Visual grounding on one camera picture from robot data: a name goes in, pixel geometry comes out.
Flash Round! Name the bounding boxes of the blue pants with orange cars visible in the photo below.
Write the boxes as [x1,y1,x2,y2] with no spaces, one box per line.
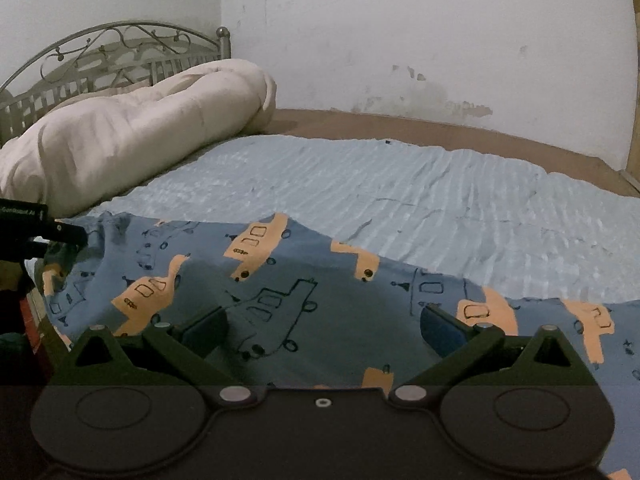
[38,213,639,479]

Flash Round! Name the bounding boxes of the light blue quilted bed cover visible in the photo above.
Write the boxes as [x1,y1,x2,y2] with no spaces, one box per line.
[98,136,639,304]

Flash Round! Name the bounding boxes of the rolled cream comforter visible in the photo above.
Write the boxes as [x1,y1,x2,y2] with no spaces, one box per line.
[1,58,277,218]

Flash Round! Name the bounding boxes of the grey metal headboard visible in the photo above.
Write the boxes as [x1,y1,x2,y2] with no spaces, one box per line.
[1,21,232,143]

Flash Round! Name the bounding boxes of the brown wooden bed frame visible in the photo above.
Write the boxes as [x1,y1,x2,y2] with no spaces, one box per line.
[265,110,639,197]

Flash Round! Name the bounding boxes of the brown plywood wardrobe panel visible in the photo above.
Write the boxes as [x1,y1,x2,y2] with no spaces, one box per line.
[626,0,640,180]

